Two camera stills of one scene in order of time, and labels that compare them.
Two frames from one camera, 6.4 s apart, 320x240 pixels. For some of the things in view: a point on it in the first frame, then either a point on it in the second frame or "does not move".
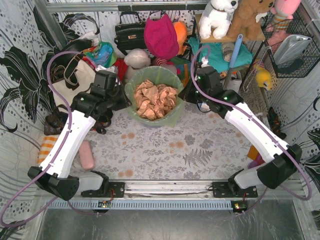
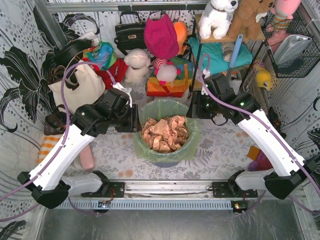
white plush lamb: x=135 y=59 does not move
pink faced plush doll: x=164 y=63 does not move
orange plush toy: x=181 y=31 does not move
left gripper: x=120 y=99 → x=135 y=118
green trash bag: x=154 y=95 → x=165 y=108
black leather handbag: x=130 y=36 does not move
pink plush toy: x=282 y=12 does not move
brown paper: x=153 y=101 → x=165 y=135
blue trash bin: x=170 y=120 → x=165 y=164
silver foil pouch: x=290 y=48 does not move
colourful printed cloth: x=102 y=54 does not move
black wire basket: x=292 y=44 does not move
